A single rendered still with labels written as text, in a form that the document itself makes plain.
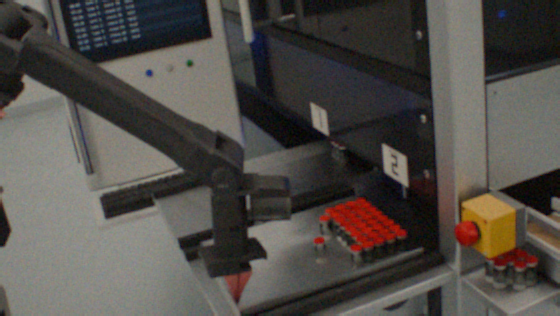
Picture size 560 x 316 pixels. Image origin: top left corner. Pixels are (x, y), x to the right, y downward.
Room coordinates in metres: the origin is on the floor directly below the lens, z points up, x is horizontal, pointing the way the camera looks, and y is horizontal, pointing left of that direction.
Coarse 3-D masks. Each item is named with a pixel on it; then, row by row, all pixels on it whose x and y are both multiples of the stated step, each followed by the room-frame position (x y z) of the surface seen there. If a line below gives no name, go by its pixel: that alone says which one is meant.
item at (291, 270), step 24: (312, 216) 1.16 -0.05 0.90; (264, 240) 1.12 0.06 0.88; (288, 240) 1.11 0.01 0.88; (312, 240) 1.09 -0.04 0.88; (336, 240) 1.08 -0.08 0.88; (264, 264) 1.03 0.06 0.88; (288, 264) 1.02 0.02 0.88; (312, 264) 1.01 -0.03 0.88; (336, 264) 0.99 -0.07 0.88; (384, 264) 0.92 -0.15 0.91; (264, 288) 0.95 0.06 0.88; (288, 288) 0.94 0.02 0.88; (312, 288) 0.88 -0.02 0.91; (240, 312) 0.85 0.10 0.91; (264, 312) 0.86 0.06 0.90
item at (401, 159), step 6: (384, 144) 1.12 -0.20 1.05; (384, 150) 1.12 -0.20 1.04; (390, 150) 1.09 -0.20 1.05; (384, 156) 1.12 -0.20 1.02; (390, 156) 1.10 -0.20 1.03; (396, 156) 1.07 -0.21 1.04; (402, 156) 1.05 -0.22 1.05; (384, 162) 1.12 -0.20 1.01; (390, 162) 1.10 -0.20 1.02; (402, 162) 1.05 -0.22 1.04; (390, 168) 1.10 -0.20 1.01; (396, 168) 1.08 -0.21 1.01; (402, 168) 1.05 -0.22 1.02; (390, 174) 1.10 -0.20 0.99; (402, 174) 1.06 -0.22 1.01; (402, 180) 1.06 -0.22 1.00
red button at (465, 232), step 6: (462, 222) 0.84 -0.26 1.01; (468, 222) 0.84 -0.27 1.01; (456, 228) 0.84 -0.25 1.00; (462, 228) 0.83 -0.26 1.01; (468, 228) 0.83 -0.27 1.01; (474, 228) 0.83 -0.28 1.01; (456, 234) 0.84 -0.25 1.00; (462, 234) 0.83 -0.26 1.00; (468, 234) 0.82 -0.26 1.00; (474, 234) 0.82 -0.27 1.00; (462, 240) 0.83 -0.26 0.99; (468, 240) 0.82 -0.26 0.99; (474, 240) 0.82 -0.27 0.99; (462, 246) 0.83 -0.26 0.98; (468, 246) 0.82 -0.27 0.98
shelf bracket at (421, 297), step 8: (416, 296) 1.00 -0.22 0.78; (424, 296) 1.00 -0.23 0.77; (408, 304) 0.99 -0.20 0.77; (416, 304) 1.00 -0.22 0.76; (424, 304) 0.99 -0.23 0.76; (376, 312) 0.97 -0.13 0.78; (384, 312) 0.98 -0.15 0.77; (392, 312) 0.98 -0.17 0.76; (400, 312) 0.99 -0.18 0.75; (408, 312) 0.99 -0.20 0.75; (416, 312) 1.00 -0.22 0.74; (424, 312) 1.00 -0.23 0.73
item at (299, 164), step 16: (304, 144) 1.53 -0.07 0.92; (320, 144) 1.54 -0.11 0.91; (256, 160) 1.48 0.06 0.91; (272, 160) 1.50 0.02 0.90; (288, 160) 1.51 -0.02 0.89; (304, 160) 1.50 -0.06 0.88; (320, 160) 1.49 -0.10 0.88; (336, 160) 1.47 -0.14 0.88; (288, 176) 1.42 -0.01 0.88; (304, 176) 1.41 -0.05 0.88; (320, 176) 1.39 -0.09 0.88; (336, 176) 1.38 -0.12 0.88; (352, 176) 1.36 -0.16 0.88; (368, 176) 1.30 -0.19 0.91; (304, 192) 1.25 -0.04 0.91; (320, 192) 1.26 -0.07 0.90
